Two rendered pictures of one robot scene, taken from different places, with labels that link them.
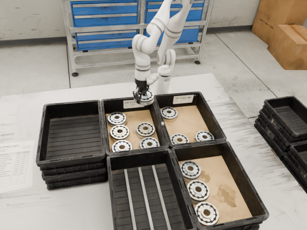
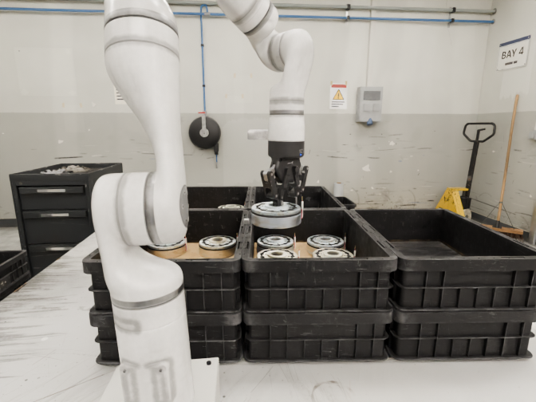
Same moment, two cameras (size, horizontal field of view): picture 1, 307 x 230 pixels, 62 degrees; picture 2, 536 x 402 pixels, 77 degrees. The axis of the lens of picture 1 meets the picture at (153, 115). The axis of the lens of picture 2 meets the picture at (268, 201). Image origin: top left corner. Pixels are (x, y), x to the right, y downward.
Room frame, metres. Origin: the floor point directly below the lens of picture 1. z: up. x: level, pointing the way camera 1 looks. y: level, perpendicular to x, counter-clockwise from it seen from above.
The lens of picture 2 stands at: (1.73, 0.21, 1.17)
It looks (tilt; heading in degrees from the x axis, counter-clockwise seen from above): 13 degrees down; 195
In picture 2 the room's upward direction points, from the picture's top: straight up
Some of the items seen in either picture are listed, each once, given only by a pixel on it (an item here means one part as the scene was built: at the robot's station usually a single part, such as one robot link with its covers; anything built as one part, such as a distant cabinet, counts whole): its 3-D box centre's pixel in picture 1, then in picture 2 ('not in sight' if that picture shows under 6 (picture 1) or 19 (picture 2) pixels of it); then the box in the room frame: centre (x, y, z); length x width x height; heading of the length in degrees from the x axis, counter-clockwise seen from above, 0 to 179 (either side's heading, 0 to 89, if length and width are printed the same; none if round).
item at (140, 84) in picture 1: (141, 83); (285, 159); (1.04, 0.07, 1.10); 0.08 x 0.08 x 0.09
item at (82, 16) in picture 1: (107, 26); not in sight; (2.75, 0.61, 0.60); 0.72 x 0.03 x 0.56; 110
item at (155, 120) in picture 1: (132, 129); (306, 253); (0.94, 0.11, 0.87); 0.40 x 0.30 x 0.11; 16
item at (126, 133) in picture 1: (119, 132); (333, 255); (0.92, 0.17, 0.86); 0.10 x 0.10 x 0.01
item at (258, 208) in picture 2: (144, 95); (276, 208); (1.06, 0.06, 1.01); 0.10 x 0.10 x 0.01
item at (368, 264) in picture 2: (132, 122); (307, 233); (0.94, 0.11, 0.92); 0.40 x 0.30 x 0.02; 16
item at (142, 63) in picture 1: (141, 52); (290, 73); (1.04, 0.08, 1.27); 0.09 x 0.07 x 0.15; 55
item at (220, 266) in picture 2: (187, 117); (183, 234); (1.02, -0.18, 0.92); 0.40 x 0.30 x 0.02; 16
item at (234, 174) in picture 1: (212, 186); (209, 213); (0.63, -0.29, 0.87); 0.40 x 0.30 x 0.11; 16
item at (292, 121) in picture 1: (283, 133); not in sight; (1.53, -1.09, 0.37); 0.40 x 0.30 x 0.45; 20
